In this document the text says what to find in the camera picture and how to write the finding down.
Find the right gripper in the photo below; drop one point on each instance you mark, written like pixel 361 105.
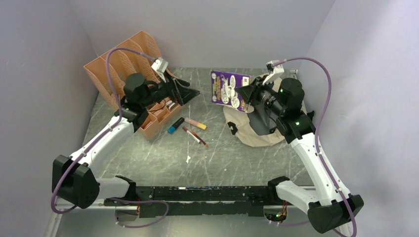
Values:
pixel 250 93

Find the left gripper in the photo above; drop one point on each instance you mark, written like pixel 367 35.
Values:
pixel 183 96

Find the purple book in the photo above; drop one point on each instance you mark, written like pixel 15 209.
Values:
pixel 224 92

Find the beige canvas backpack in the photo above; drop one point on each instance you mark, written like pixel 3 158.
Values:
pixel 262 128

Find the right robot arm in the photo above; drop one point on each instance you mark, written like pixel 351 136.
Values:
pixel 330 206

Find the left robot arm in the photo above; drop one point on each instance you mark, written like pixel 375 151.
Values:
pixel 73 177

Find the white stapler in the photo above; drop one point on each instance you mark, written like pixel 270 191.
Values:
pixel 170 105

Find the pink yellow highlighter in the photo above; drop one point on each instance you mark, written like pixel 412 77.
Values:
pixel 195 123

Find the white red-capped marker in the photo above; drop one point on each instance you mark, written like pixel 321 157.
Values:
pixel 192 135

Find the black blue marker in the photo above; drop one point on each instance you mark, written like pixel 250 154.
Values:
pixel 175 126

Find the thin orange pen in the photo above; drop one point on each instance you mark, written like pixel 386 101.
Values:
pixel 201 140

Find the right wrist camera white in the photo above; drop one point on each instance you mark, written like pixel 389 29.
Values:
pixel 275 70

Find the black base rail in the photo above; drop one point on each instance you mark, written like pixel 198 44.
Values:
pixel 155 201

